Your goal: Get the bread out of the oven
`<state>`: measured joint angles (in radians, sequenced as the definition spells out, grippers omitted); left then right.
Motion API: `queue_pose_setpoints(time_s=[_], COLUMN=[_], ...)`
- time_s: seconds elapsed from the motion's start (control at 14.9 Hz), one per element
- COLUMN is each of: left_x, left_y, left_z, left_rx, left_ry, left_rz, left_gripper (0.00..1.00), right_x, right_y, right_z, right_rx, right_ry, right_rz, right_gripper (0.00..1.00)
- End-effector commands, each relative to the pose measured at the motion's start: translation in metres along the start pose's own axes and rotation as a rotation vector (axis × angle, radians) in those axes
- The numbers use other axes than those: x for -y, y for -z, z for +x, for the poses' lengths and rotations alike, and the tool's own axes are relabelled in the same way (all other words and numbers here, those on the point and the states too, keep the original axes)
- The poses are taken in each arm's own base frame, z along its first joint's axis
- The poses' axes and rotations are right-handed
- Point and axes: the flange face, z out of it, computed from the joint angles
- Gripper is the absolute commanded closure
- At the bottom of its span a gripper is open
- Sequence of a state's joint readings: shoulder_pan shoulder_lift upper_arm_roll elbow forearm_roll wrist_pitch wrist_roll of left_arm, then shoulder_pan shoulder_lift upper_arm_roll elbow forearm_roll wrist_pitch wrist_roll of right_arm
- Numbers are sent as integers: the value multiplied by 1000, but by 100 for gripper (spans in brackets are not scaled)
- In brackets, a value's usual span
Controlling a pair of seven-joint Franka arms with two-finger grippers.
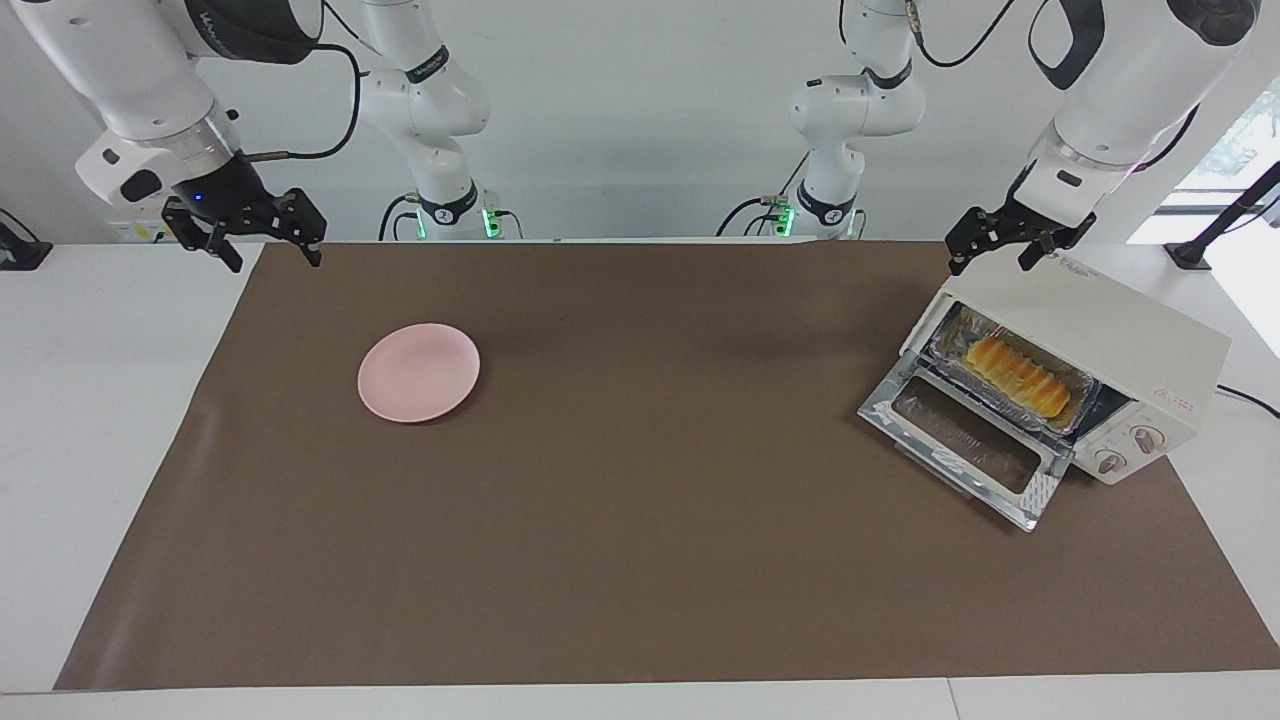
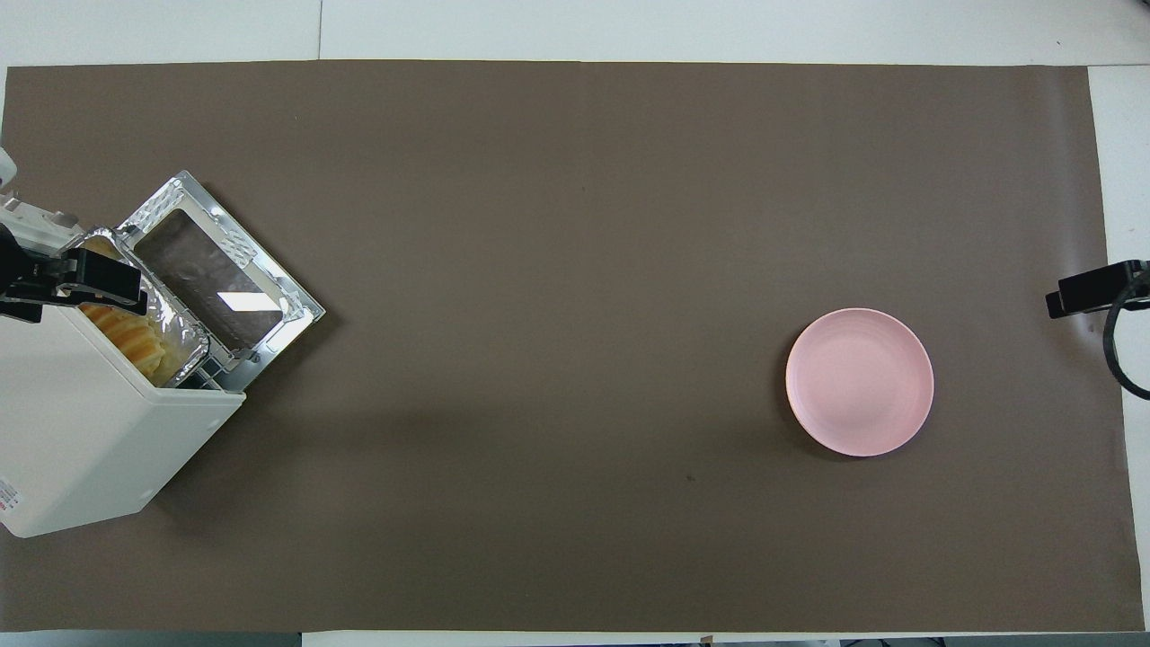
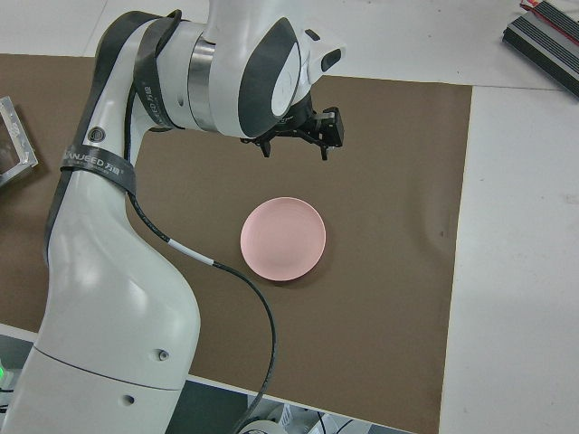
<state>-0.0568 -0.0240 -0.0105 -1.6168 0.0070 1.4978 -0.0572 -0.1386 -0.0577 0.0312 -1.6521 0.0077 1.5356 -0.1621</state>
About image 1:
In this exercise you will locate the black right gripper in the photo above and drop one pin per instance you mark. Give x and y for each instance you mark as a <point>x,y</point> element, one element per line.
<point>235,200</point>

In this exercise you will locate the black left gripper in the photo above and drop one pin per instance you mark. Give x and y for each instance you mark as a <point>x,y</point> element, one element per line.
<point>1000,225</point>

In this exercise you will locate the sliced golden bread loaf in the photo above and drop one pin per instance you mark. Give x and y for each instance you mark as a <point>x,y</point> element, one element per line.
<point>1015,375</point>

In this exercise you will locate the aluminium foil tray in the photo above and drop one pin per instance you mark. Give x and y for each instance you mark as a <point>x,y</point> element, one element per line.
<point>1085,385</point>

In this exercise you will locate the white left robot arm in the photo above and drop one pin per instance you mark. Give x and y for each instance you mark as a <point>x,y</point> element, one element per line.
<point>1120,90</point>

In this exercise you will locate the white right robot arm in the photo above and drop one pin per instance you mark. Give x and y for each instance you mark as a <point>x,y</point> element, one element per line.
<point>130,80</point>

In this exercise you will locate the cream toaster oven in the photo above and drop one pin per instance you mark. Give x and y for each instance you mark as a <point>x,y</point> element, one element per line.
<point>1120,330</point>

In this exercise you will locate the glass oven door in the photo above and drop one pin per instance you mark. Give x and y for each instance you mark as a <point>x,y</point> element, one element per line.
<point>900,405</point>

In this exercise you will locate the small oven knob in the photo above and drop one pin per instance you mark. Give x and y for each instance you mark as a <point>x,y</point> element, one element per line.
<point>1110,461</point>

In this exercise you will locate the large oven knob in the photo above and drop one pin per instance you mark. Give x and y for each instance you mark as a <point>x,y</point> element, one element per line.
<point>1148,438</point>

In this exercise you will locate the pink round plate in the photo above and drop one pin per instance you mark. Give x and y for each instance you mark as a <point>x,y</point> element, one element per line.
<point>418,372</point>

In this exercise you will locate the brown table mat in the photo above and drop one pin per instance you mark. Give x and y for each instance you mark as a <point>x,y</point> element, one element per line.
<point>640,520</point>

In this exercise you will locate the white wall socket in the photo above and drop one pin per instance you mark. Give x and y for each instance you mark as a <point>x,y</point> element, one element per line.
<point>135,232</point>

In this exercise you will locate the black camera stand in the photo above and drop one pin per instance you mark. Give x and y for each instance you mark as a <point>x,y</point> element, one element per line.
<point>1230,210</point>

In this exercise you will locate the black clamp mount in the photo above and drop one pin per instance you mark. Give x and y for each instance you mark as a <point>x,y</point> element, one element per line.
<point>20,250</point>

